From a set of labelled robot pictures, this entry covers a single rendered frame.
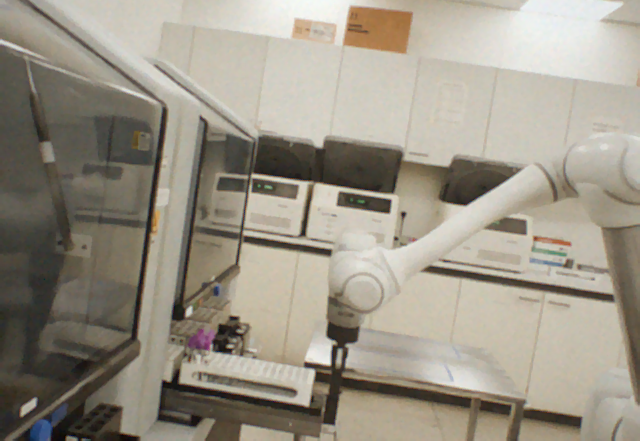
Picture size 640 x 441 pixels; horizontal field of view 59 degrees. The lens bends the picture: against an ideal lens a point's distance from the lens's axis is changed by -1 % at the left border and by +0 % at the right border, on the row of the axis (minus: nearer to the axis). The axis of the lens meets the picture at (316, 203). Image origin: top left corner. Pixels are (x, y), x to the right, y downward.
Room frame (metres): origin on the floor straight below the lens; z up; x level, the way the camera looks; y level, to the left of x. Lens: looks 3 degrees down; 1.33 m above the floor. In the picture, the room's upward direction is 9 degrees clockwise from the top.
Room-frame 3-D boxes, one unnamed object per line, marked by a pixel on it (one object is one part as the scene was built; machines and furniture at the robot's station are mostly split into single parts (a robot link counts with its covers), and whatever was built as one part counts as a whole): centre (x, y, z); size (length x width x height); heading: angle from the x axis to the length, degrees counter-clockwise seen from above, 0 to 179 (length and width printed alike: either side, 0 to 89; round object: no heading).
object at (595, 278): (3.62, -1.68, 0.93); 0.30 x 0.10 x 0.06; 79
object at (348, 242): (1.26, -0.10, 1.14); 0.13 x 0.11 x 0.16; 2
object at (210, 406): (1.30, 0.23, 0.78); 0.73 x 0.14 x 0.09; 87
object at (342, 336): (1.28, -0.10, 0.96); 0.08 x 0.07 x 0.09; 177
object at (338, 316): (1.28, -0.10, 1.03); 0.09 x 0.09 x 0.06
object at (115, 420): (0.90, 0.29, 0.85); 0.12 x 0.02 x 0.06; 177
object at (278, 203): (3.91, 0.33, 1.22); 0.62 x 0.56 x 0.64; 175
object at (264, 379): (1.29, 0.10, 0.83); 0.30 x 0.10 x 0.06; 87
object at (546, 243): (3.94, -1.65, 1.10); 0.24 x 0.13 x 0.10; 85
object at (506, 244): (3.82, -1.10, 1.25); 0.62 x 0.56 x 0.69; 176
